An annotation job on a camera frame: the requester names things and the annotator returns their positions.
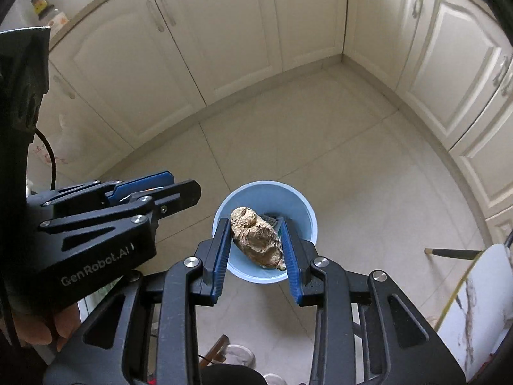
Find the blue trash bin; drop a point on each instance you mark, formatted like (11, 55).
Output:
(272, 199)

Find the white slipper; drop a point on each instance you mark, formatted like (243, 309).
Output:
(237, 354)

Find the black gold table leg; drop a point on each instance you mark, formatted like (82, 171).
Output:
(460, 254)

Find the condiment bottles group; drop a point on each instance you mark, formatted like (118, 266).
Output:
(49, 15)

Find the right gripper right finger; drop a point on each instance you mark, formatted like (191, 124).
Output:
(318, 282)

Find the cream kitchen base cabinets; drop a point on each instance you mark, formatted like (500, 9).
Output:
(128, 70)

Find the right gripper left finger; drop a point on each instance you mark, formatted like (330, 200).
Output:
(195, 281)

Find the person's left hand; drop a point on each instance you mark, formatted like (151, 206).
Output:
(35, 331)

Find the white plastic bag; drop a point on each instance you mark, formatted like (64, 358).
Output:
(66, 140)

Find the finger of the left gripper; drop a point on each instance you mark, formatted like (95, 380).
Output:
(124, 190)
(163, 201)

